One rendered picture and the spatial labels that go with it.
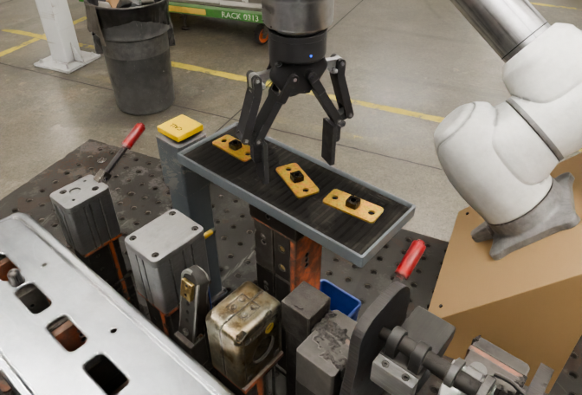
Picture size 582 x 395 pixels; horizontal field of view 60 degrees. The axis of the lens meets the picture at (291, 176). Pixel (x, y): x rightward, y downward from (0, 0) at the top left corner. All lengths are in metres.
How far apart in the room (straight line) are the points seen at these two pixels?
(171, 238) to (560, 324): 0.68
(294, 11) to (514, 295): 0.64
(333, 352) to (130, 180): 1.10
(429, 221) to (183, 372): 1.94
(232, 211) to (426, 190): 1.50
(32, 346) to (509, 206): 0.84
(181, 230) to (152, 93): 2.62
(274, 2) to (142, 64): 2.67
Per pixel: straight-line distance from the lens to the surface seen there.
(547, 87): 1.01
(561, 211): 1.07
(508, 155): 1.00
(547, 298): 0.99
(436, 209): 2.63
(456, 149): 1.00
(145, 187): 1.58
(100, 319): 0.84
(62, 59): 4.35
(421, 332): 0.60
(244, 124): 0.68
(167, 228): 0.79
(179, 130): 0.92
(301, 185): 0.76
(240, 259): 1.30
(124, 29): 3.15
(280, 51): 0.64
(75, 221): 0.98
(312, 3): 0.61
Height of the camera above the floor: 1.63
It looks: 36 degrees down
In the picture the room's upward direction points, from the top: straight up
